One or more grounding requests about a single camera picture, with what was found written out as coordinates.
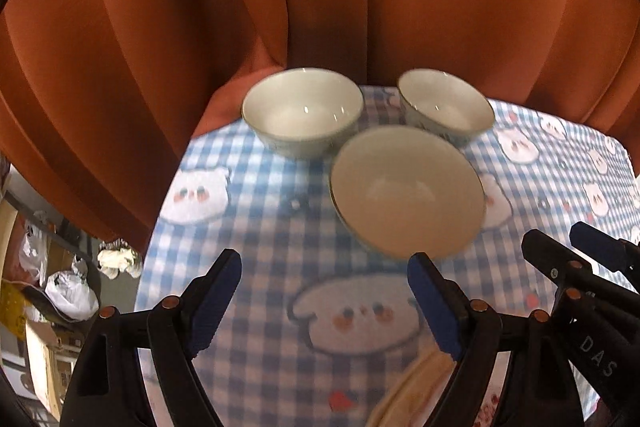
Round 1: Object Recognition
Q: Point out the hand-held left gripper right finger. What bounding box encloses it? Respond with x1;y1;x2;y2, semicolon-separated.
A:
406;252;587;427

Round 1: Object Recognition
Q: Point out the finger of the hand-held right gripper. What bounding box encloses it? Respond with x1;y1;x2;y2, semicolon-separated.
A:
569;222;640;277
521;229;601;295

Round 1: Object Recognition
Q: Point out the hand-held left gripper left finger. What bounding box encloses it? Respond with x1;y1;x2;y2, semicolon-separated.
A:
60;249;244;427

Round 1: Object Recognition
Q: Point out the deep yellow floral plate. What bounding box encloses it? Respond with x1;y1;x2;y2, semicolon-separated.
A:
395;347;466;427

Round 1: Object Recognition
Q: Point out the scalloped yellow floral plate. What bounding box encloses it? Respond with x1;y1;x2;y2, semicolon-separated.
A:
367;349;463;427

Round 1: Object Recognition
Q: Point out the white blue patterned bowl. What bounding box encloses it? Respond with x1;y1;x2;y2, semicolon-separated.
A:
241;67;365;160
396;68;496;148
329;126;487;260

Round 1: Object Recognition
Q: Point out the white crumpled cloth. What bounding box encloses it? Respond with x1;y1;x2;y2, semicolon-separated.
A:
97;247;144;281

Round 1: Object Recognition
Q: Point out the blue checkered bear tablecloth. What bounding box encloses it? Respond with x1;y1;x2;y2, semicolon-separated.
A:
132;82;640;427

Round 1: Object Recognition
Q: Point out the white plastic bag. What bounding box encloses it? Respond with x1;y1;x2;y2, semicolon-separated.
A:
45;269;101;323
19;222;52;284

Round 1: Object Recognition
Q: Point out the yellow box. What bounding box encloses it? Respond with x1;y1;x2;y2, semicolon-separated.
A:
0;282;27;339

